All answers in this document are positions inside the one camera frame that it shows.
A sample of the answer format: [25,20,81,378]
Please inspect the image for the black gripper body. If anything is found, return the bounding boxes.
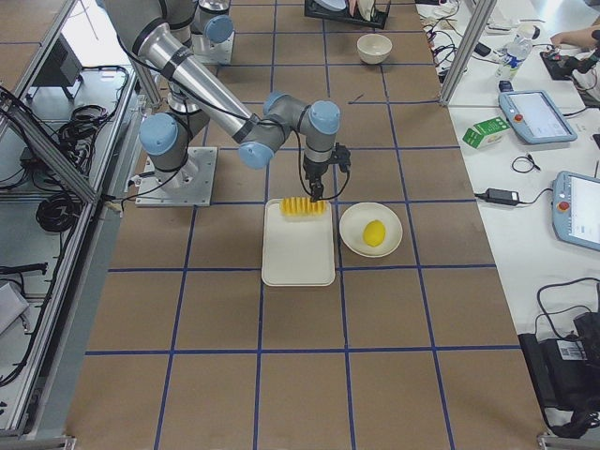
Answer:
[305,168,327,197]

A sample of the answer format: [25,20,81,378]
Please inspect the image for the yellow ridged bread loaf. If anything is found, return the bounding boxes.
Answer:
[279,197,328,220]

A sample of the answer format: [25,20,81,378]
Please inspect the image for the light blue plate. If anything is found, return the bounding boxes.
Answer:
[315,0,347,12]

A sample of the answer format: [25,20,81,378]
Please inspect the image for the person forearm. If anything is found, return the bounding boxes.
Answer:
[550,25,599,48]

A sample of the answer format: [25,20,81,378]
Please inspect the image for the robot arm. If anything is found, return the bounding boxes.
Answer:
[102,1,351,203]
[190,0,234,44]

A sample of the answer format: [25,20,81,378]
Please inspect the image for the cream round plate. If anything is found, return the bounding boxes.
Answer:
[339,202,403,258]

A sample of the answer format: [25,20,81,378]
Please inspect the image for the white rectangular tray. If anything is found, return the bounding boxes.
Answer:
[262,199,336,287]

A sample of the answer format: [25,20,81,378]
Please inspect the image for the yellow lemon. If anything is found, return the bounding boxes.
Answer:
[362,219,386,248]

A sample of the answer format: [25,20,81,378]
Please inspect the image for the white ceramic bowl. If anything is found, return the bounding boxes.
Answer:
[356,34,393,65]

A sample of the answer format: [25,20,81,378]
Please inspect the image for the black dish rack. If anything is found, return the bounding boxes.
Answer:
[304,0,391,29]

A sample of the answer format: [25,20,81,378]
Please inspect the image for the green white carton box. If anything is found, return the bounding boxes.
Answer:
[462,116,510,149]

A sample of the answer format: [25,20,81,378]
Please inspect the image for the black power adapter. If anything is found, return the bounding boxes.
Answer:
[486,187,520,206]

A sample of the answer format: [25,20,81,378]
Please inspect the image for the blue teach pendant far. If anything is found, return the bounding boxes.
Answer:
[498,90,578,144]

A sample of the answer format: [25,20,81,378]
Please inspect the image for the blue teach pendant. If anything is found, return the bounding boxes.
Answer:
[552,171,599,251]
[498,90,578,144]

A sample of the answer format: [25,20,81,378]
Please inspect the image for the clear water bottle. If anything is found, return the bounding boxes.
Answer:
[495,34,533,81]

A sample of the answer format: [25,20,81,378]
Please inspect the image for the blue teach pendant near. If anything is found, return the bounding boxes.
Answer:
[552,171,599,251]

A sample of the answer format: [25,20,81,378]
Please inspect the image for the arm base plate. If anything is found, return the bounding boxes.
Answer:
[134,147,218,207]
[191,33,235,66]

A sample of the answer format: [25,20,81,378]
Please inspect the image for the aluminium frame post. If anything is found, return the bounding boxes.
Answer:
[439,0,497,106]

